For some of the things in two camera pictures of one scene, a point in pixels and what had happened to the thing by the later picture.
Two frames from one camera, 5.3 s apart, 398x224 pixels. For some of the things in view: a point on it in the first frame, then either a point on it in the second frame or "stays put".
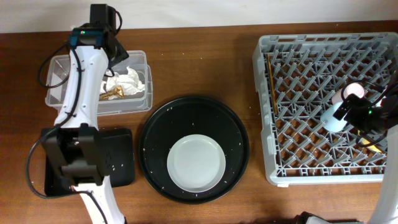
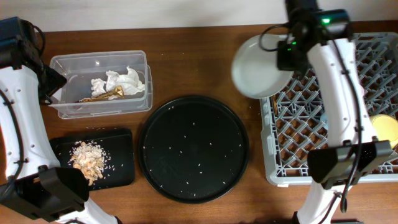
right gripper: [352, 117] -> [282, 63]
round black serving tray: [179, 117] stays put
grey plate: [196, 163] -> [255, 68]
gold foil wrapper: [118, 92] stays put
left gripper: [122, 55] -> [56, 81]
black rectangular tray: [117, 154] stays put
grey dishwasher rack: [298, 76] stays put
